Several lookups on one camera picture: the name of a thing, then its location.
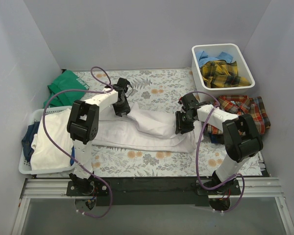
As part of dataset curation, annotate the white long sleeve shirt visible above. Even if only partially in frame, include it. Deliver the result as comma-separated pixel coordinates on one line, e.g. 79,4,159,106
92,103,202,153

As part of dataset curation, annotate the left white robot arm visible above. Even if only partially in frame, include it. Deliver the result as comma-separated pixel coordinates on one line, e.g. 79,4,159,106
67,78,131,196

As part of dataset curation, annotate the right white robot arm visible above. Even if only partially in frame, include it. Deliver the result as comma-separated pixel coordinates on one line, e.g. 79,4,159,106
175,92,263,195

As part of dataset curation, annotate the floral table cloth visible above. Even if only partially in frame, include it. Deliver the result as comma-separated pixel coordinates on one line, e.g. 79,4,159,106
61,69,263,177

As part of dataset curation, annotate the yellow plaid shirt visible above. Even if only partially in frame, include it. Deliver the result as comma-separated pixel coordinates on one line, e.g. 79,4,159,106
200,60,251,88

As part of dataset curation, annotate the red plaid shirt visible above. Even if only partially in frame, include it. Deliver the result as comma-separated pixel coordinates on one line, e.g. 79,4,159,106
218,95,271,136

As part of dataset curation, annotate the white plastic bin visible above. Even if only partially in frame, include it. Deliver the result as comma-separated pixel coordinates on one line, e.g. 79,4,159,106
192,43,255,101

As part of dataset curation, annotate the green shirt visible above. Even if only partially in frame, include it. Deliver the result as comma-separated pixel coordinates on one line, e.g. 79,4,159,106
44,70,89,107

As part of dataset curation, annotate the blue shirt in bin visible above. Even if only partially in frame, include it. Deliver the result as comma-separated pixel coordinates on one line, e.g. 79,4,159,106
195,51,233,68

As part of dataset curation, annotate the white folded cloth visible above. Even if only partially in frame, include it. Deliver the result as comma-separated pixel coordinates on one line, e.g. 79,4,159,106
30,108,73,170

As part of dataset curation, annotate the dark blue garment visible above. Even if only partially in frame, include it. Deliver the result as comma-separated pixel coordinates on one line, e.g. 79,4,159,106
22,121,40,162

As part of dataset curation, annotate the white laundry basket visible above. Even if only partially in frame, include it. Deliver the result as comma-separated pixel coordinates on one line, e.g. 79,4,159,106
19,106,75,175

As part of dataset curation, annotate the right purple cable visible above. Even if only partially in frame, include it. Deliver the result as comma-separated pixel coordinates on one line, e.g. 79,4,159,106
180,91,245,212

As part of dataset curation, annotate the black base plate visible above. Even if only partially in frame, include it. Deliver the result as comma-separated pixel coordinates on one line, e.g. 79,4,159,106
66,177,241,207

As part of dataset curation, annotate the aluminium frame rail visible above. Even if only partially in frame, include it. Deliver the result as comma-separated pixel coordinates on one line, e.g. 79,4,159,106
21,177,284,199

